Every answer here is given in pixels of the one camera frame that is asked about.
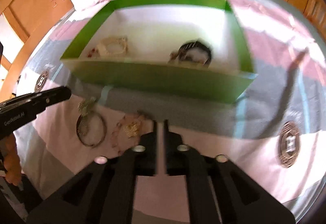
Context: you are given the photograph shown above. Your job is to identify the wooden footboard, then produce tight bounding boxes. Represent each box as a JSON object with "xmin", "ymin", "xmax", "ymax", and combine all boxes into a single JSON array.
[{"xmin": 304, "ymin": 0, "xmax": 326, "ymax": 40}]

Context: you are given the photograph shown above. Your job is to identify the brown bead bracelet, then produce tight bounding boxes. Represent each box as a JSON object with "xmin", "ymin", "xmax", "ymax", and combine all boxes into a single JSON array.
[{"xmin": 167, "ymin": 51, "xmax": 183, "ymax": 64}]

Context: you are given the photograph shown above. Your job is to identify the metal bangle with charm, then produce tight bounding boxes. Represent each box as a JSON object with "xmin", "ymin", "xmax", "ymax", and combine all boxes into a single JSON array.
[{"xmin": 76, "ymin": 97, "xmax": 107, "ymax": 148}]

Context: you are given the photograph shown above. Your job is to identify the gold chain jewelry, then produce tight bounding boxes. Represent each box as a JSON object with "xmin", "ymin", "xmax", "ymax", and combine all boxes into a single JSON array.
[{"xmin": 123, "ymin": 121, "xmax": 141, "ymax": 139}]

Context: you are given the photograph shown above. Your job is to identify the wooden headboard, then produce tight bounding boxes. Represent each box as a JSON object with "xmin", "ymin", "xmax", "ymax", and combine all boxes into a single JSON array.
[{"xmin": 1, "ymin": 0, "xmax": 73, "ymax": 101}]

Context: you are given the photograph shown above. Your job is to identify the green cardboard box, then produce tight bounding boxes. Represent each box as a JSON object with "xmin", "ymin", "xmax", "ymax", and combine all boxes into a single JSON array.
[{"xmin": 61, "ymin": 0, "xmax": 256, "ymax": 103}]

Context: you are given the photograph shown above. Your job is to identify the black wrist watch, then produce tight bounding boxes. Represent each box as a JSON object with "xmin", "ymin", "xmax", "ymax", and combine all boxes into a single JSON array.
[{"xmin": 176, "ymin": 40, "xmax": 212, "ymax": 66}]

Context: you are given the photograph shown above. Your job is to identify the left hand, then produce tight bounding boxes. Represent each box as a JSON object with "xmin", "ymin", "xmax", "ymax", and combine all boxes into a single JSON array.
[{"xmin": 3, "ymin": 134, "xmax": 22, "ymax": 186}]

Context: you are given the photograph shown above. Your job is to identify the pink bead bracelet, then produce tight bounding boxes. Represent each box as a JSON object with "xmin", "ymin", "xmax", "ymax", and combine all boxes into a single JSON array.
[{"xmin": 110, "ymin": 110, "xmax": 151, "ymax": 156}]

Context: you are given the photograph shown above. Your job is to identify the red bead bracelet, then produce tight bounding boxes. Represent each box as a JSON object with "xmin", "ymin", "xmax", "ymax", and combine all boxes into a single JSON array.
[{"xmin": 86, "ymin": 46, "xmax": 99, "ymax": 59}]

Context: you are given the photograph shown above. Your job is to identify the plaid bed sheet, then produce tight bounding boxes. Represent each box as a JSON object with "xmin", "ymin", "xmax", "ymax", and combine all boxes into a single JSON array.
[{"xmin": 15, "ymin": 0, "xmax": 325, "ymax": 223}]

